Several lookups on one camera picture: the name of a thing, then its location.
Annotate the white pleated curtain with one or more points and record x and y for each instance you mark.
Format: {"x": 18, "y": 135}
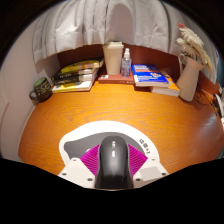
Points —
{"x": 100, "y": 23}

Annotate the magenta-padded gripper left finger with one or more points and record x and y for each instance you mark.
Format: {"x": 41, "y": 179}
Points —
{"x": 76, "y": 171}

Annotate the white flat device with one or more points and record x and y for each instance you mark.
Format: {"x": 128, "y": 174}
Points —
{"x": 220, "y": 105}

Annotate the white and yellow book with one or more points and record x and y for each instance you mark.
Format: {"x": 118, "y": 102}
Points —
{"x": 73, "y": 87}

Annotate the blue book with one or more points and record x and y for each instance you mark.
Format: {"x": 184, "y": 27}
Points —
{"x": 148, "y": 75}

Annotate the orange book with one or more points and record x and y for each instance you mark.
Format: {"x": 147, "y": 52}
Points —
{"x": 168, "y": 89}

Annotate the white pitcher vase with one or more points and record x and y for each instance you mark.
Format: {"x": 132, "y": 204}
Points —
{"x": 188, "y": 81}

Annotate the cream tumbler with lid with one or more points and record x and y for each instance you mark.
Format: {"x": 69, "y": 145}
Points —
{"x": 113, "y": 58}

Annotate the clear spray bottle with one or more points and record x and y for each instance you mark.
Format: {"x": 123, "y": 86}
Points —
{"x": 126, "y": 66}

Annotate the dark mug with green inside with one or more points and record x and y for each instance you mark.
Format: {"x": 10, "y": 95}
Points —
{"x": 42, "y": 90}

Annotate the white and grey mouse pad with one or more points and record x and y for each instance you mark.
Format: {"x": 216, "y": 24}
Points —
{"x": 100, "y": 128}

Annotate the dark grey computer mouse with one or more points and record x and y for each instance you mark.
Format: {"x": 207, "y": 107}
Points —
{"x": 114, "y": 163}

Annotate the red-brown book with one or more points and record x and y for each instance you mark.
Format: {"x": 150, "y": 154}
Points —
{"x": 115, "y": 79}

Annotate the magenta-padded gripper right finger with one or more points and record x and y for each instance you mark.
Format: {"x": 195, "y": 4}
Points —
{"x": 151, "y": 171}

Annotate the white flower bouquet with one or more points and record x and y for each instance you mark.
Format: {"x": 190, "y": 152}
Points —
{"x": 191, "y": 41}

